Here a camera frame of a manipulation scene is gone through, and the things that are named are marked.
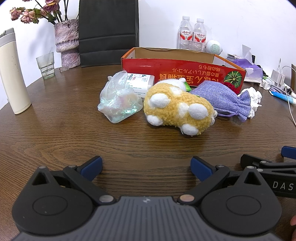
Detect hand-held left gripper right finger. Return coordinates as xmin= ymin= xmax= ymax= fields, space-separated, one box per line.
xmin=178 ymin=156 xmax=266 ymax=205

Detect clear plastic bag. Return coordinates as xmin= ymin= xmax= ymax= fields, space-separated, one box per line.
xmin=97 ymin=71 xmax=144 ymax=123

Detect dried pink flowers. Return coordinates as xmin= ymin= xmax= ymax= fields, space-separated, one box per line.
xmin=10 ymin=0 xmax=70 ymax=25

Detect clear water bottle red label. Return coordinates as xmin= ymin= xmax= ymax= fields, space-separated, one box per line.
xmin=193 ymin=18 xmax=207 ymax=52
xmin=178 ymin=16 xmax=194 ymax=50

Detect white robot speaker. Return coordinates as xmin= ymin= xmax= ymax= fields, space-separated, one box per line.
xmin=205 ymin=40 xmax=223 ymax=55

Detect blue and white tube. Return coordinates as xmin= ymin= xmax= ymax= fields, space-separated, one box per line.
xmin=270 ymin=91 xmax=296 ymax=105

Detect purple tissue pack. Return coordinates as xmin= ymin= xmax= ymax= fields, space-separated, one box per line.
xmin=231 ymin=44 xmax=263 ymax=82

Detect cream thermos bottle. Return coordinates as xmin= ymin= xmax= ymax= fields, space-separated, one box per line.
xmin=0 ymin=28 xmax=31 ymax=115

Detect red cardboard box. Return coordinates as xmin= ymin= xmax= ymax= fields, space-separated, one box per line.
xmin=121 ymin=47 xmax=247 ymax=95

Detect white tissue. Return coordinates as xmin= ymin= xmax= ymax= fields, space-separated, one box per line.
xmin=240 ymin=86 xmax=263 ymax=119

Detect black paper bag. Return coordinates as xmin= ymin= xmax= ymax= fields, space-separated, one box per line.
xmin=79 ymin=0 xmax=140 ymax=67

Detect yellow and white plush toy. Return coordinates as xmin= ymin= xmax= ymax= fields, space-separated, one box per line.
xmin=143 ymin=77 xmax=218 ymax=137

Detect white charger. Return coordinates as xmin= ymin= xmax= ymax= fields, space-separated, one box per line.
xmin=270 ymin=68 xmax=287 ymax=87

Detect purple drawstring pouch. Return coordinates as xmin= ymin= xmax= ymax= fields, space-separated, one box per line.
xmin=190 ymin=81 xmax=252 ymax=123

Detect white plastic case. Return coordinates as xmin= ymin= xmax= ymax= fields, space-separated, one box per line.
xmin=260 ymin=77 xmax=272 ymax=90

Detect pink stone vase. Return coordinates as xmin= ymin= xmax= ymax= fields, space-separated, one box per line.
xmin=54 ymin=19 xmax=81 ymax=69

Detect white cable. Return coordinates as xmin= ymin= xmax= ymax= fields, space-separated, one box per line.
xmin=277 ymin=65 xmax=296 ymax=128

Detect red rose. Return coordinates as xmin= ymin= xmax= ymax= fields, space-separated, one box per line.
xmin=225 ymin=83 xmax=241 ymax=94

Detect clear glass cup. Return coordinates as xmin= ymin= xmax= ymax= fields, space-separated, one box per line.
xmin=36 ymin=51 xmax=55 ymax=80

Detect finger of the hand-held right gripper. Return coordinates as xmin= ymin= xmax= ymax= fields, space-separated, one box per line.
xmin=281 ymin=146 xmax=296 ymax=160
xmin=240 ymin=154 xmax=296 ymax=177

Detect purple cable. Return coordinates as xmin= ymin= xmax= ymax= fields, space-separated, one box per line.
xmin=269 ymin=85 xmax=292 ymax=95

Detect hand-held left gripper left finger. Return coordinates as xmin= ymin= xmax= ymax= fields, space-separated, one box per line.
xmin=30 ymin=156 xmax=116 ymax=205

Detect white cylindrical packet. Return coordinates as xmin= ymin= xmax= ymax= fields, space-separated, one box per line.
xmin=126 ymin=73 xmax=155 ymax=99

